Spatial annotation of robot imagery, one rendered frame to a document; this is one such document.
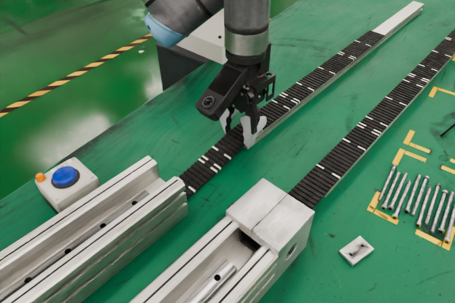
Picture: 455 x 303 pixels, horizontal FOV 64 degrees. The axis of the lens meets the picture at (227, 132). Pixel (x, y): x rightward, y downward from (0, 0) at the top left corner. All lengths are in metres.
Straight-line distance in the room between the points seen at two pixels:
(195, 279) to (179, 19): 0.43
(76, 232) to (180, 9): 0.41
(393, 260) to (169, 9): 0.56
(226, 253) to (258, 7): 0.38
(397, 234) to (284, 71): 0.54
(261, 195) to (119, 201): 0.24
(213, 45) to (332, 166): 0.51
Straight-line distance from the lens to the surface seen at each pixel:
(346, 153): 0.76
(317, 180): 0.70
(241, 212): 0.56
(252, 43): 0.61
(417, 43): 1.31
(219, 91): 0.63
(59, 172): 0.70
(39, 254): 0.62
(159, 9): 0.69
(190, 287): 0.56
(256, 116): 0.68
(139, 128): 0.86
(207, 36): 1.07
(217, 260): 0.57
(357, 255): 0.65
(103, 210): 0.64
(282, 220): 0.56
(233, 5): 0.59
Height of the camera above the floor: 1.33
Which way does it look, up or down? 42 degrees down
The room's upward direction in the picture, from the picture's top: straight up
